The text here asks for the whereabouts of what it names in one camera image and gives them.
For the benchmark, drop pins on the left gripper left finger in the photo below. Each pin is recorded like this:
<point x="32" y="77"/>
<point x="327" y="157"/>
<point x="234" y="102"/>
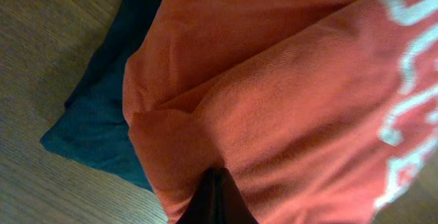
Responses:
<point x="201" y="208"/>

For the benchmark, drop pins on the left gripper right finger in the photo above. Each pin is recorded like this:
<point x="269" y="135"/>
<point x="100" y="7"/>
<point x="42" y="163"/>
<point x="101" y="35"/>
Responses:
<point x="230" y="206"/>

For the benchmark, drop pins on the orange printed t-shirt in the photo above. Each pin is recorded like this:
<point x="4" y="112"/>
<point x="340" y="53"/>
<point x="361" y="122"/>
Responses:
<point x="323" y="111"/>

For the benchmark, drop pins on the folded navy garment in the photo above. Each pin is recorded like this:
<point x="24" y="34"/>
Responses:
<point x="92" y="130"/>

